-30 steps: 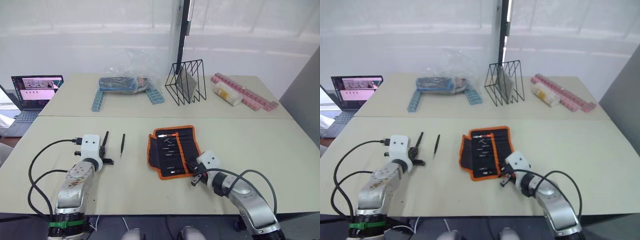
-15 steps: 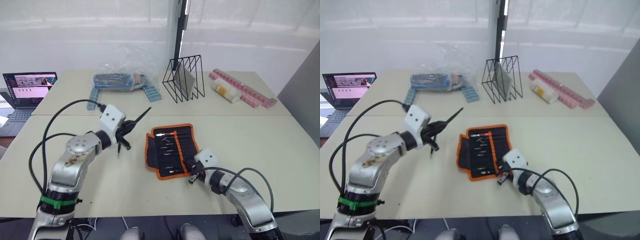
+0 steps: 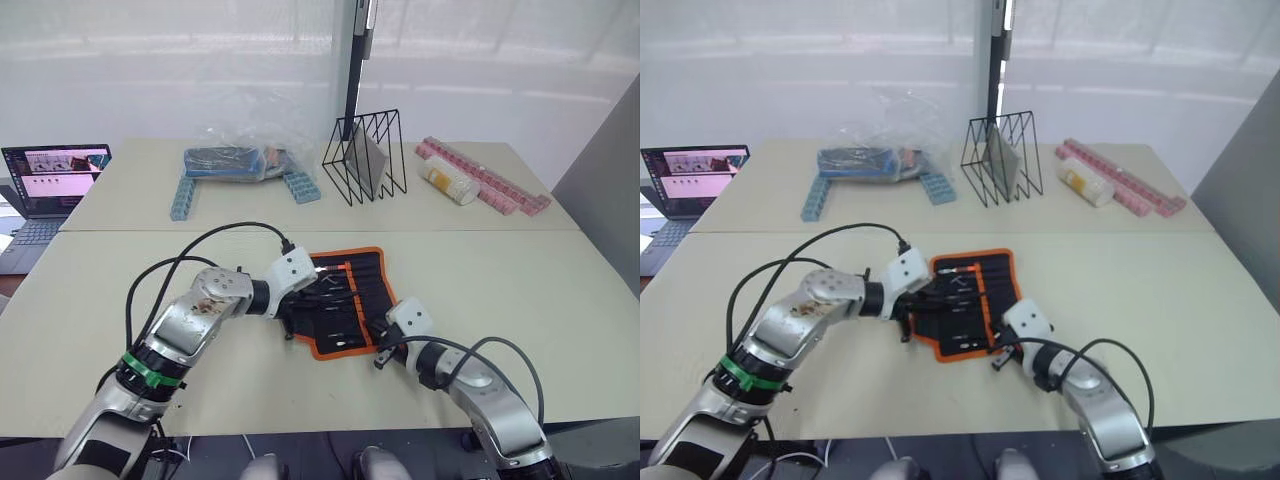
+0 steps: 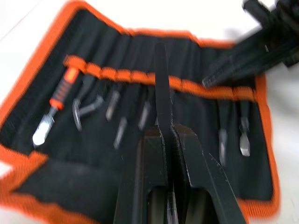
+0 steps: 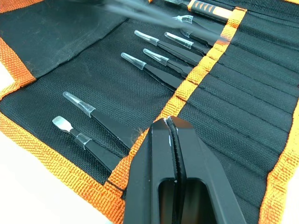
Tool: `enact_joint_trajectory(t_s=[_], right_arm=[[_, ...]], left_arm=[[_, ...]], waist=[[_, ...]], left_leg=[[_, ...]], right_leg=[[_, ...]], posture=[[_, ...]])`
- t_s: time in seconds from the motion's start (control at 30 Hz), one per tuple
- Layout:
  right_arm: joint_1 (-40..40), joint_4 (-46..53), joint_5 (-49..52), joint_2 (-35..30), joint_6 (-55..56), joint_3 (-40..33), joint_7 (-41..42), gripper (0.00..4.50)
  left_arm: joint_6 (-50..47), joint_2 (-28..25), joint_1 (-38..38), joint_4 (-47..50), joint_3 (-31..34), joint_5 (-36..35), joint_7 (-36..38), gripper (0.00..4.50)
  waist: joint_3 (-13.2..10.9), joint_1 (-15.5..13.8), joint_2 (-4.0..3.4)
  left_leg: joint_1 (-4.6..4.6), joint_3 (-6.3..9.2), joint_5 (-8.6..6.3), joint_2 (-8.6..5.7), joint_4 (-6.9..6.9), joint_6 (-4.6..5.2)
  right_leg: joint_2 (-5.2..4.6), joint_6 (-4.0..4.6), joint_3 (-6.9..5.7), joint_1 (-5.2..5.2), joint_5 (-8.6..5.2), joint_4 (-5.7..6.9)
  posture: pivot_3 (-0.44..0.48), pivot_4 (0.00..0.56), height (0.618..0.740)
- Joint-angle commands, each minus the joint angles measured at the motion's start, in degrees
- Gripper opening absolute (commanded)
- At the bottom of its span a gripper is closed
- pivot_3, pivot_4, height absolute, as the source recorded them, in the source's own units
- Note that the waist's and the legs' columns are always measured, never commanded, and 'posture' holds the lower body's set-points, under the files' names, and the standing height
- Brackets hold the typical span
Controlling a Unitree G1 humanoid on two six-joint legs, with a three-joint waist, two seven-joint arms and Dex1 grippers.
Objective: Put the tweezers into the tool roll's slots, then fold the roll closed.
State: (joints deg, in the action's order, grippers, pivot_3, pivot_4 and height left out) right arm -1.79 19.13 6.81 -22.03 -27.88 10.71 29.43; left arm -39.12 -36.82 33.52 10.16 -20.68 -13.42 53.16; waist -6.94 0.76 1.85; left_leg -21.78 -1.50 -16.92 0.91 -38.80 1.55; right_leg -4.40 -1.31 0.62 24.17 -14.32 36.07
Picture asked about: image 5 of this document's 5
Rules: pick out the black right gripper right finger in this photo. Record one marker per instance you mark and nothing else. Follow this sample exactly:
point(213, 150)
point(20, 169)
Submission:
point(198, 158)

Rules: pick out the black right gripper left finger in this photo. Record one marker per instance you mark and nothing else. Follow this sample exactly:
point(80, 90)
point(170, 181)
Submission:
point(149, 163)

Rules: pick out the black flat-tip spatula tweezers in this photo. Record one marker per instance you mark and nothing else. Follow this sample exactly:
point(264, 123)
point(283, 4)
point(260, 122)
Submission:
point(98, 151)

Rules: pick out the black tweezers with clear cap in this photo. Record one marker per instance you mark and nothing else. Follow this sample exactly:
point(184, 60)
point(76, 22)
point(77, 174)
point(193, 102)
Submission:
point(177, 50)
point(203, 38)
point(177, 65)
point(109, 126)
point(198, 47)
point(161, 75)

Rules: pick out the black orange-trimmed tool roll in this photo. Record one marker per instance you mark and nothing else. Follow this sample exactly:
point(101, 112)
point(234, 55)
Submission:
point(238, 98)

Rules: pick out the black curved-tip tweezers clear cap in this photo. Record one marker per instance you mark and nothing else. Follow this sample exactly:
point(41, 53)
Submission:
point(208, 28)

